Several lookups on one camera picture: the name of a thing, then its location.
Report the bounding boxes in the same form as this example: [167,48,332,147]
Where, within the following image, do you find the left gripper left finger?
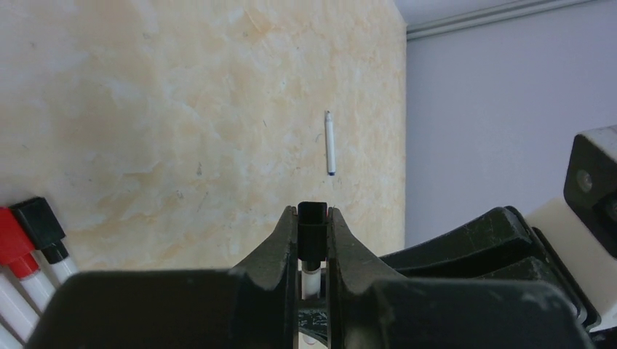
[231,206,298,348]

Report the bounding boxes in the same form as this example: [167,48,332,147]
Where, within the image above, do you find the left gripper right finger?
[327,207,400,348]

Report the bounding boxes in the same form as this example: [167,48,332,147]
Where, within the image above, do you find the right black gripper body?
[383,126,616,332]

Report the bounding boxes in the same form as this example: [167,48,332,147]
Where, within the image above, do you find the black cap marker pen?
[298,201,328,300]

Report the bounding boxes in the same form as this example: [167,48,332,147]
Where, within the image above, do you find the blue cap marker pen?
[325,111,336,176]

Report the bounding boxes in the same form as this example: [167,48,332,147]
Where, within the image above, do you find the red cap marker pen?
[1,208,55,313]

